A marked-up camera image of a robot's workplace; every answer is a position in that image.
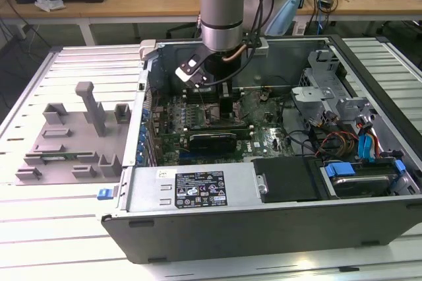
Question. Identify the small black adapter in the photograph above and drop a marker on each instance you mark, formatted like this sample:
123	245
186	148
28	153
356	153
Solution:
326	2

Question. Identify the open black PC case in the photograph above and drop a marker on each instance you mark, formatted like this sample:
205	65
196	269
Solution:
263	238

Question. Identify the hard disk in blue carrier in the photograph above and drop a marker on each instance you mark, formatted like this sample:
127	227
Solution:
362	187

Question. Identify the CPU socket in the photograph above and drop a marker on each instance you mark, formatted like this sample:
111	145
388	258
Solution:
211	116

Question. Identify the crumpled white paper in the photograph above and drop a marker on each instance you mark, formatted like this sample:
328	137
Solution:
49	3

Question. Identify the round coin cell battery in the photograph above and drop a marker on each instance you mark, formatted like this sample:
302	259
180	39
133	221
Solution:
263	97

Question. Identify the black graphics card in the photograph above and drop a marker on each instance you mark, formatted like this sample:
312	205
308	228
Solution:
212	144

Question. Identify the grey case release latch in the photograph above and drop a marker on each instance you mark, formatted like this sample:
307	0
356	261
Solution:
146	48

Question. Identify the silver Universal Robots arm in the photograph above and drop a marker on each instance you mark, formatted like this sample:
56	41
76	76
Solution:
221	4

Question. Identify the silver power supply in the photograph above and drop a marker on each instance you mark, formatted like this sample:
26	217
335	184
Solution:
148	192

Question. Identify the green motherboard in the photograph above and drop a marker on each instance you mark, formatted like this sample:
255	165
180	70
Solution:
267	119

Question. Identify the grey metal drive cage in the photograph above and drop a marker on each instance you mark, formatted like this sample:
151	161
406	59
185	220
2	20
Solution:
313	96

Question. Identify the grey parts rack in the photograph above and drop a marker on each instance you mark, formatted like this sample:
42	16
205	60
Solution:
79	149

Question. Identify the small blue plastic clip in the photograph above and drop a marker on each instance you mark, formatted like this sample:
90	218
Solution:
105	194

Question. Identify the black disk bay cover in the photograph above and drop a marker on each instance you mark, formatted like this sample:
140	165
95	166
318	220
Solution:
287	178

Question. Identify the green RAM stick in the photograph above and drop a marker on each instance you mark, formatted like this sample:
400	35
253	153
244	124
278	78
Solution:
62	158

